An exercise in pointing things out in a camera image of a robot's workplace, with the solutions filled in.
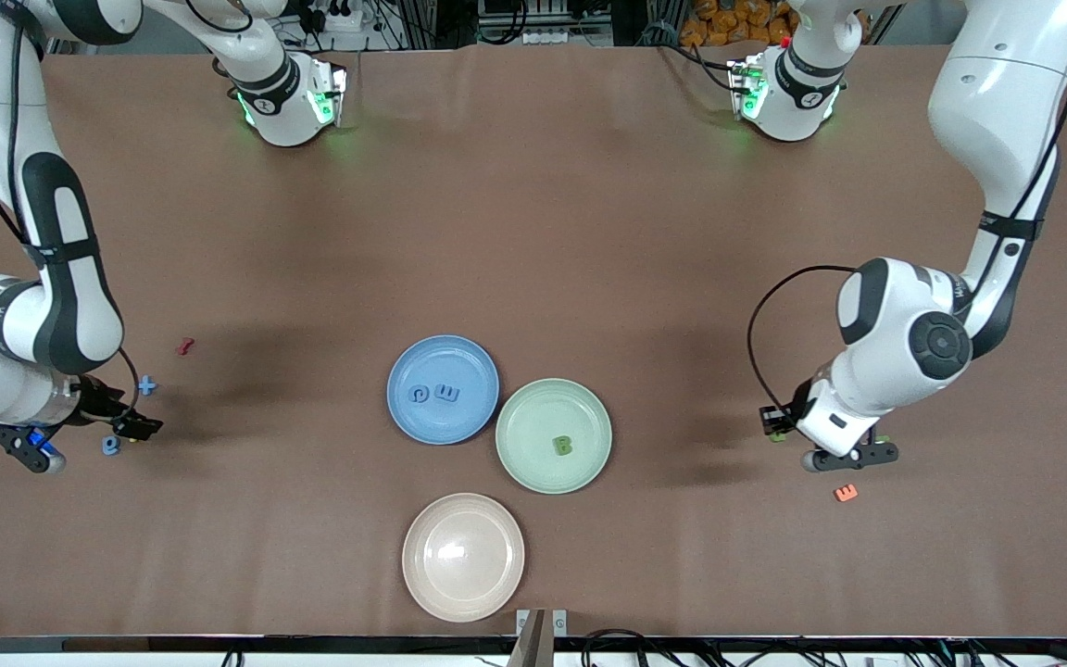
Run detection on aluminium profile camera stand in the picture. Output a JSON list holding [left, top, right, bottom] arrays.
[[508, 608, 570, 667]]

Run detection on black arm base cable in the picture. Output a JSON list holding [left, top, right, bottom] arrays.
[[654, 35, 740, 92]]

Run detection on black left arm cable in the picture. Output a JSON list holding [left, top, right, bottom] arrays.
[[747, 0, 1067, 418]]

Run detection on orange fruit net bag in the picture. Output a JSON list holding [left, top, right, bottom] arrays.
[[679, 0, 796, 47]]

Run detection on green plate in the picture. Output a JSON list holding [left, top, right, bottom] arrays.
[[495, 377, 614, 496]]

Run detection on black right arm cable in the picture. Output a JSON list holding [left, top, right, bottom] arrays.
[[0, 0, 141, 422]]

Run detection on pink beige plate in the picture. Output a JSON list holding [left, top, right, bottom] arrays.
[[401, 492, 526, 623]]

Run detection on white power strip black plugs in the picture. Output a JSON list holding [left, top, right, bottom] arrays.
[[309, 0, 366, 33]]

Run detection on brown table cover sheet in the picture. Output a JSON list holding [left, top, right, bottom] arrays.
[[0, 42, 1067, 640]]

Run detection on blue plate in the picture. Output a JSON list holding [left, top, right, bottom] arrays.
[[386, 334, 501, 447]]

